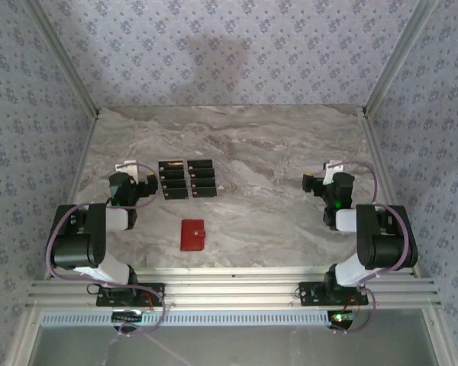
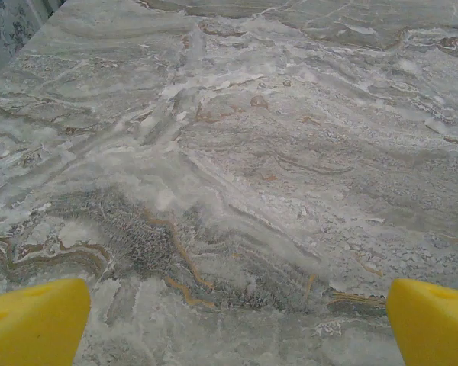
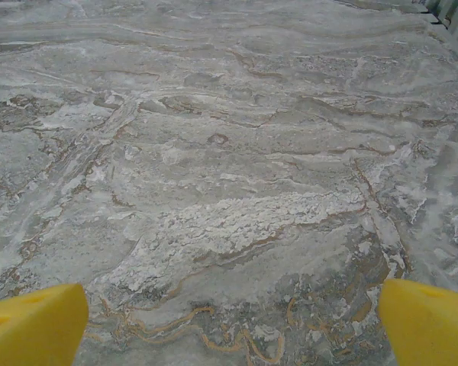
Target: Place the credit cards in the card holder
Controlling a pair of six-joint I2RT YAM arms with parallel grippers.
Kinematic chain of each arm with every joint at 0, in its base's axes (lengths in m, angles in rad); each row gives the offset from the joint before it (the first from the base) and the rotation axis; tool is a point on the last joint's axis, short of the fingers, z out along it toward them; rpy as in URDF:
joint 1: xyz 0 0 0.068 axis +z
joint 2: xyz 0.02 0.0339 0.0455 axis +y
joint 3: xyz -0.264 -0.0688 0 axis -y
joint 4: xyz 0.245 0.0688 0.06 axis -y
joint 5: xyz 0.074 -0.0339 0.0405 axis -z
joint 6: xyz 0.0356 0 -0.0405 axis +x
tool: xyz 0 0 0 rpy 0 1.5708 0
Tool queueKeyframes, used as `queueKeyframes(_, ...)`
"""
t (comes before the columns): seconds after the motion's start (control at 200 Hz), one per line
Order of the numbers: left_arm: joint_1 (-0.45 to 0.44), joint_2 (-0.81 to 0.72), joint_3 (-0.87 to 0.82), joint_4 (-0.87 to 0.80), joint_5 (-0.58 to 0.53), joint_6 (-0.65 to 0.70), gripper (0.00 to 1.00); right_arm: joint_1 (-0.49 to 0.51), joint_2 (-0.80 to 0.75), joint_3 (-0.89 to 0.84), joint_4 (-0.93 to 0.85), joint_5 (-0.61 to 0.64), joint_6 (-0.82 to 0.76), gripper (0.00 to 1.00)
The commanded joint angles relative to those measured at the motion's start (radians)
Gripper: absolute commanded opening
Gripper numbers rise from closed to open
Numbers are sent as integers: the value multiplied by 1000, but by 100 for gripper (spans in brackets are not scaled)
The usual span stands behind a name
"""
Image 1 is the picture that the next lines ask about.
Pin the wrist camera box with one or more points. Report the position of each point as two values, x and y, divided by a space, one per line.
128 167
330 169

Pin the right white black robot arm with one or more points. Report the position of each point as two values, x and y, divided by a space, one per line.
389 248

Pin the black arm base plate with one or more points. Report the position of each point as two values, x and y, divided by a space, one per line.
309 295
156 291

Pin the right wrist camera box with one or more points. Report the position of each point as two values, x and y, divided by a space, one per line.
330 169

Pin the wide aluminium base rail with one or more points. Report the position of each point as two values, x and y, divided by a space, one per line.
233 295

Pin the aluminium table edge rail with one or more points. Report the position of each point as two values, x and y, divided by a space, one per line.
233 275

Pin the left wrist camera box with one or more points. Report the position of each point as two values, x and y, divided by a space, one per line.
128 167

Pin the aluminium side rail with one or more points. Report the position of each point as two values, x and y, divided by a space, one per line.
78 171
381 152

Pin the aluminium corner post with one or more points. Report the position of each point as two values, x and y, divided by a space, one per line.
400 57
65 57

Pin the small circuit board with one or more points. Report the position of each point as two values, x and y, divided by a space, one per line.
128 316
341 318

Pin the red leather card holder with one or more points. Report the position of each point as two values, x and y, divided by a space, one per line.
191 236

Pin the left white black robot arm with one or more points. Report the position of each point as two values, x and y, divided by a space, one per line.
72 251

